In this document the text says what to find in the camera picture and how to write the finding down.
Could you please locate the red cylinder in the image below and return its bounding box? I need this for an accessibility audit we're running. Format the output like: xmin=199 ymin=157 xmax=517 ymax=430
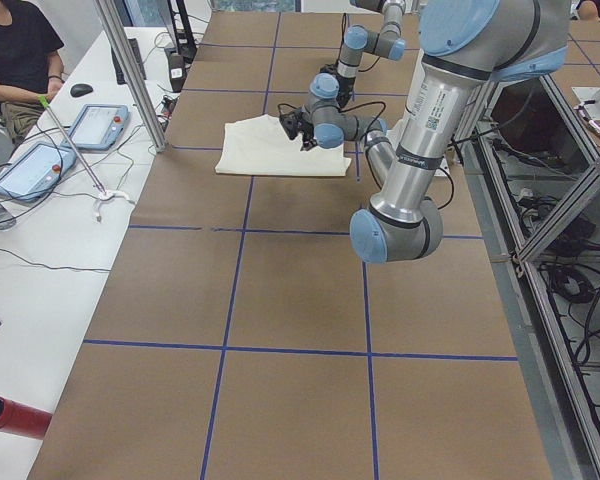
xmin=0 ymin=397 xmax=52 ymax=440

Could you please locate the aluminium frame with glass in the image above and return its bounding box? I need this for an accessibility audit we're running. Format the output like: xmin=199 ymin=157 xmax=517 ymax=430
xmin=455 ymin=64 xmax=600 ymax=479

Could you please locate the person in black shirt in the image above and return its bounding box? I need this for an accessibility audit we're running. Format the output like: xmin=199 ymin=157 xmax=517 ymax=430
xmin=0 ymin=1 xmax=64 ymax=145

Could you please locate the blue teach pendant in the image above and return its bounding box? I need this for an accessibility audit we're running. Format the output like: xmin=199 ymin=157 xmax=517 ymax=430
xmin=0 ymin=142 xmax=76 ymax=203
xmin=67 ymin=104 xmax=130 ymax=151

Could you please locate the metal rod grabber tool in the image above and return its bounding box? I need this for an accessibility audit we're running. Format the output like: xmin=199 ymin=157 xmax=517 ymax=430
xmin=38 ymin=95 xmax=136 ymax=222

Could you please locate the grey aluminium frame post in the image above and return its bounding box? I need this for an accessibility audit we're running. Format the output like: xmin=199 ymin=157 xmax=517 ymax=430
xmin=94 ymin=0 xmax=166 ymax=153

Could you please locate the black computer mouse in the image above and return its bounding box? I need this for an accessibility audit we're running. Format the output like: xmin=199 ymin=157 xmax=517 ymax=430
xmin=70 ymin=83 xmax=94 ymax=98

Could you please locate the cream white long-sleeve shirt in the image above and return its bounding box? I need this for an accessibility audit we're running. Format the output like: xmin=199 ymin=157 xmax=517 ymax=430
xmin=215 ymin=115 xmax=351 ymax=177

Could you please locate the upper blue teach pendant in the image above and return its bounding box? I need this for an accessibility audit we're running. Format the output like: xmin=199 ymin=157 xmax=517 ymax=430
xmin=67 ymin=104 xmax=130 ymax=151

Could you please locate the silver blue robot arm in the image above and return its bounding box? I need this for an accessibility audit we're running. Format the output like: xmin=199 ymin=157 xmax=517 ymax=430
xmin=320 ymin=0 xmax=407 ymax=108
xmin=279 ymin=0 xmax=570 ymax=263

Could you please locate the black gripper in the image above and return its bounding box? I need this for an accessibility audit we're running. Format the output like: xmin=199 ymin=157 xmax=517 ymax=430
xmin=279 ymin=110 xmax=317 ymax=151
xmin=320 ymin=64 xmax=356 ymax=106

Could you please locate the lower blue teach pendant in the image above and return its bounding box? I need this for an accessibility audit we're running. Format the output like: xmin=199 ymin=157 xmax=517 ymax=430
xmin=0 ymin=142 xmax=76 ymax=203

